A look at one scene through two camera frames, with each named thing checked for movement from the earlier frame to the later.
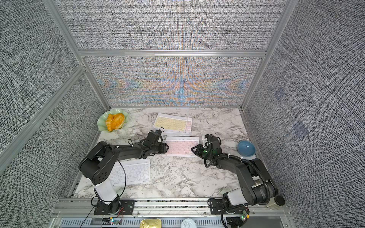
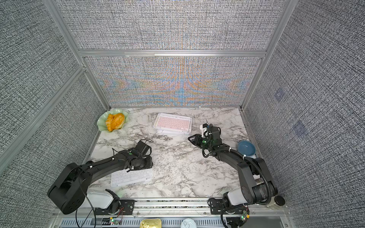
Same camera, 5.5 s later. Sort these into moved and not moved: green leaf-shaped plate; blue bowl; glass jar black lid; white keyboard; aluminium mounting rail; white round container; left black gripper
Moved: left black gripper
Not moved: white round container; green leaf-shaped plate; white keyboard; glass jar black lid; blue bowl; aluminium mounting rail
